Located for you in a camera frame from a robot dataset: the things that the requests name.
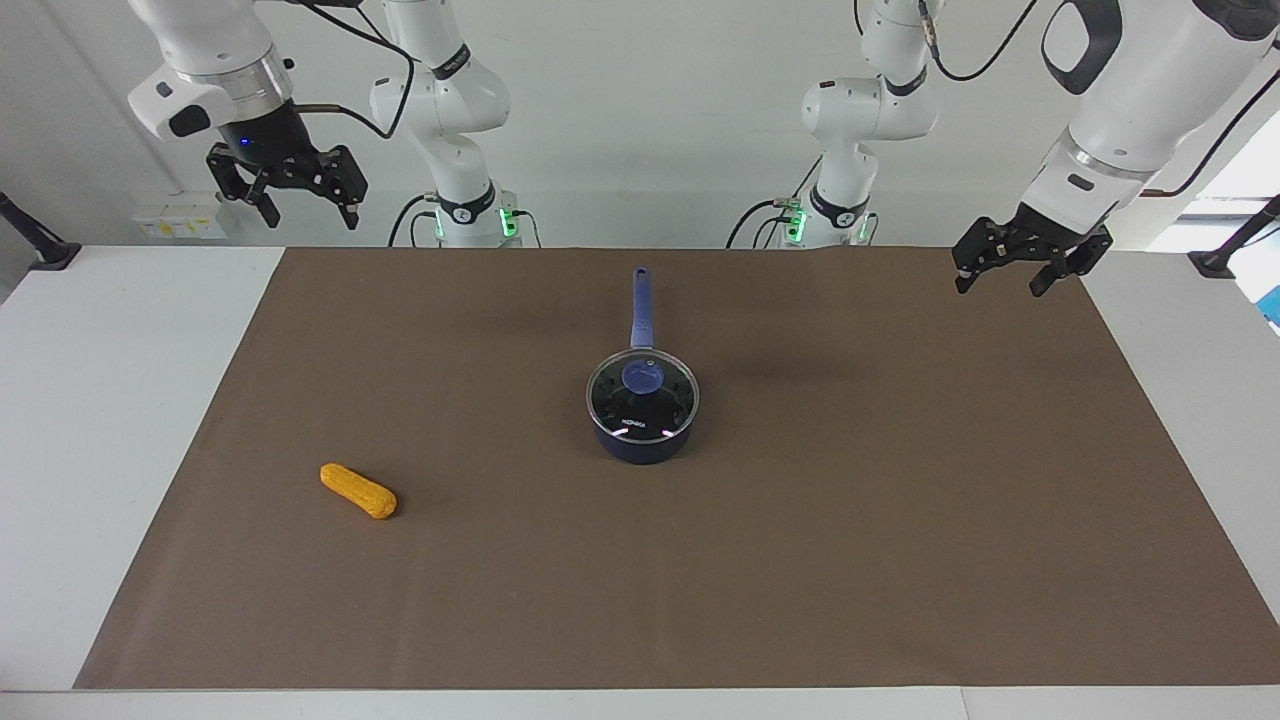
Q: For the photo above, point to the black clamp stand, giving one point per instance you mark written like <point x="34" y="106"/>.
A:
<point x="1225" y="255"/>
<point x="45" y="250"/>

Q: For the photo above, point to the glass lid with blue knob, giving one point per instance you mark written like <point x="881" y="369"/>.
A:
<point x="645" y="378"/>

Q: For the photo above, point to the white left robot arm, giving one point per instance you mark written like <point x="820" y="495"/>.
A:
<point x="1150" y="80"/>

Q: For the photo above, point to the yellow corn cob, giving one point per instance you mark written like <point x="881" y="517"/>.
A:
<point x="358" y="491"/>

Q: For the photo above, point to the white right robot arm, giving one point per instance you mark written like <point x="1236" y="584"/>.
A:
<point x="450" y="100"/>

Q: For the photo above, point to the brown table mat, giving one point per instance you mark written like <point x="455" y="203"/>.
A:
<point x="640" y="580"/>

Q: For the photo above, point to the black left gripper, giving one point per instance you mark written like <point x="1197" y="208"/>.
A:
<point x="1045" y="235"/>

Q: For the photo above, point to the white wall socket box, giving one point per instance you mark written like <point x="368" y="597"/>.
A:
<point x="180" y="217"/>

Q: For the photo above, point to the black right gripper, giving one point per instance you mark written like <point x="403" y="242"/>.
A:
<point x="268" y="140"/>

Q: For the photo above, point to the blue edged box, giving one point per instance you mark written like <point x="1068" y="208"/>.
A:
<point x="1272" y="305"/>

